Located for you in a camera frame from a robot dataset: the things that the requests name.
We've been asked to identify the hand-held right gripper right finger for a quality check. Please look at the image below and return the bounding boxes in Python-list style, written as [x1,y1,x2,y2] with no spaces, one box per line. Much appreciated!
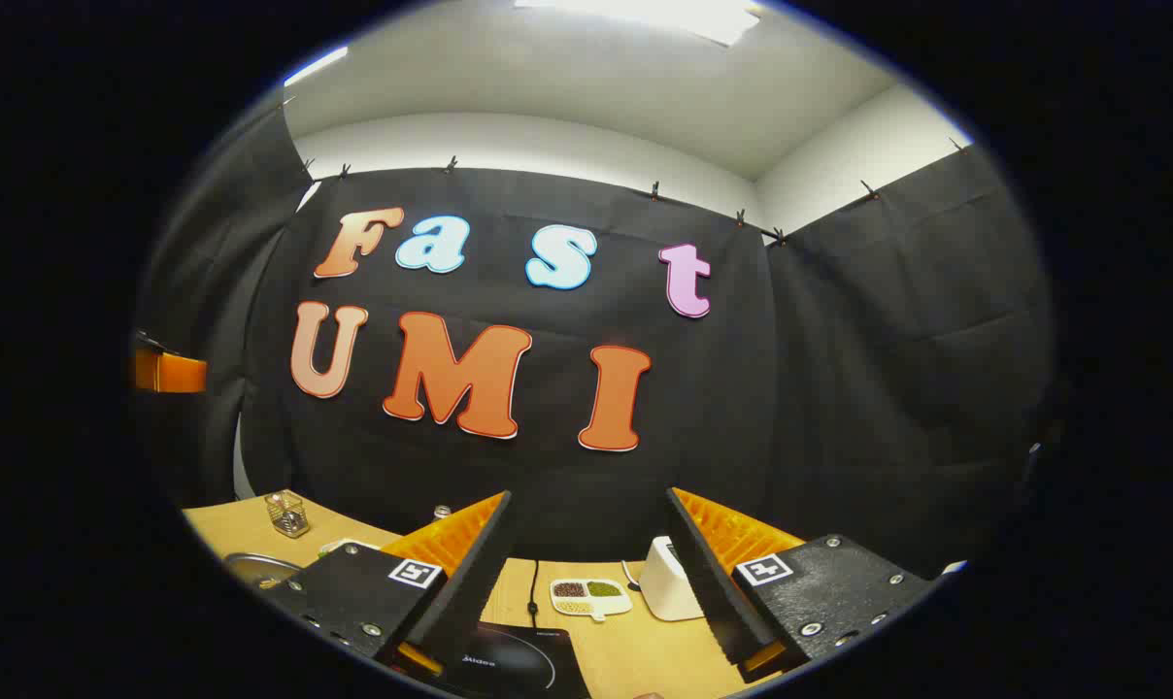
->
[666,487,937,682]

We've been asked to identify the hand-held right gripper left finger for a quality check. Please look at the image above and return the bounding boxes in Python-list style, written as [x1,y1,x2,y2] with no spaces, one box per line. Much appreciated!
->
[256,490,515,681]

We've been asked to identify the black induction cooktop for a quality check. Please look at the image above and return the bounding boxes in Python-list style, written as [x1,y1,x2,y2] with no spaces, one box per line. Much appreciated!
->
[431,621,592,699]

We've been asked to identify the steel pot with black handle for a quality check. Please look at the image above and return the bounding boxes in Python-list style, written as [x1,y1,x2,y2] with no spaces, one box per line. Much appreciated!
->
[222,551,304,590]

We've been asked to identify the white toaster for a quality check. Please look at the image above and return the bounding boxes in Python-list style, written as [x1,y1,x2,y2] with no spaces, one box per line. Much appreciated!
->
[638,535,706,622]

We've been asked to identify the white divided dish of beans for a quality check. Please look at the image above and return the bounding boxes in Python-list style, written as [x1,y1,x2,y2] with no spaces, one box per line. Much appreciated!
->
[549,578,634,622]

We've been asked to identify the ceiling light panel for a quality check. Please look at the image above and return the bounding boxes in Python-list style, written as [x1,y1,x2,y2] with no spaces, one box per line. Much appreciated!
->
[514,0,762,47]

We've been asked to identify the metal wire utensil holder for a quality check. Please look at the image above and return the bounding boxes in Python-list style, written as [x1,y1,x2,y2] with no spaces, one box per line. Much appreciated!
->
[264,490,312,540]

